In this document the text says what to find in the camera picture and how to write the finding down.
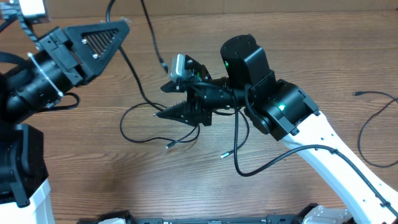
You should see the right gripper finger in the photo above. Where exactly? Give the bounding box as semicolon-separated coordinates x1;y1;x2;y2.
160;81;180;93
156;101;211;126

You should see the thin black USB cable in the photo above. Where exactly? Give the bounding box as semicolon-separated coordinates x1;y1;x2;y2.
353;90;398;169

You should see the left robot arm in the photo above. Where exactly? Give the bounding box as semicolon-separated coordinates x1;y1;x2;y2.
1;21;130;223

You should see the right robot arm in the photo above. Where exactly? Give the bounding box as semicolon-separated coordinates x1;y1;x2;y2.
158;34;397;223

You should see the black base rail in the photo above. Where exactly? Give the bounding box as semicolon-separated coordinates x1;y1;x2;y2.
134;214;300;224

